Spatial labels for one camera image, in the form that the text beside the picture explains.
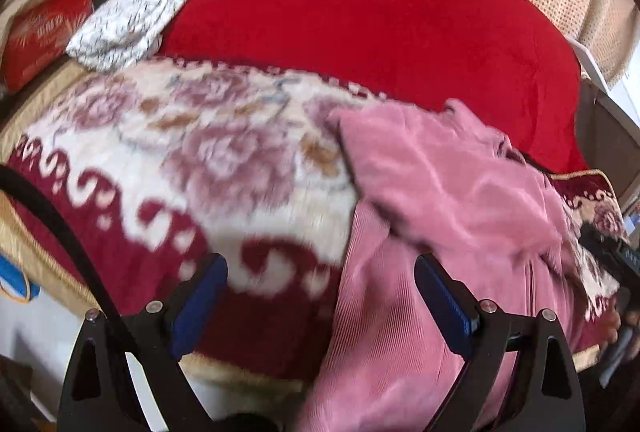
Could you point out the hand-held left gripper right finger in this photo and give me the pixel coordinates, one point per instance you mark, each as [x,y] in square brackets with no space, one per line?
[445,307]

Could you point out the blue white object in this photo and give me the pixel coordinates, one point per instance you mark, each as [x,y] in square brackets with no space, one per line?
[15,282]

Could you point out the pink ribbed garment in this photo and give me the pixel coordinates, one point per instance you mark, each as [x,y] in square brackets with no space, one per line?
[450,192]

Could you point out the person's right hand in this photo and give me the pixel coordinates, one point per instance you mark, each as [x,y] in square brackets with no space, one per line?
[610,324]

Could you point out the red printed cushion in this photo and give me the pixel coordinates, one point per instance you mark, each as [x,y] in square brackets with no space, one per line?
[45,37]

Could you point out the white patterned pillow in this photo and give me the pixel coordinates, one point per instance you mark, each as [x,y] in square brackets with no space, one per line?
[125,22]

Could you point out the white board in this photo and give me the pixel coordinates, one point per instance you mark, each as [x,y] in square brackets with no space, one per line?
[595,67]

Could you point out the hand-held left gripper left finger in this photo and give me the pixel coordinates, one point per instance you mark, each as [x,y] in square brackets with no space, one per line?
[197,307]

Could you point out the floral maroon cream blanket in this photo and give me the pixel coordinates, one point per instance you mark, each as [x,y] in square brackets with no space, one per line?
[200,152]

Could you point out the grey bed headboard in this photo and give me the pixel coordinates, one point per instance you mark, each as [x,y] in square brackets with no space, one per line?
[605,152]

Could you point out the red bedspread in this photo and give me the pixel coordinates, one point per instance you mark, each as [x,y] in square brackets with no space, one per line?
[350,12]

